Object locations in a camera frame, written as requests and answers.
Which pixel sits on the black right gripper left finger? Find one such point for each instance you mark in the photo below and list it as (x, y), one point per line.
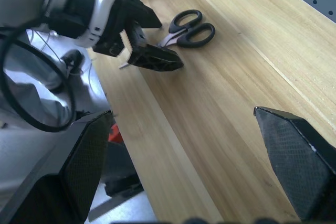
(78, 161)

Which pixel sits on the black and red device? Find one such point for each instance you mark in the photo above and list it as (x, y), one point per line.
(118, 166)

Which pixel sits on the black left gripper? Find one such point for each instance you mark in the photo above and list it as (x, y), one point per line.
(118, 24)

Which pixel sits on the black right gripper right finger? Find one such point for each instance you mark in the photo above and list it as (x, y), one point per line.
(294, 161)

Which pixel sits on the silver robot torso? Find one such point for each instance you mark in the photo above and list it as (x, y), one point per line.
(34, 95)

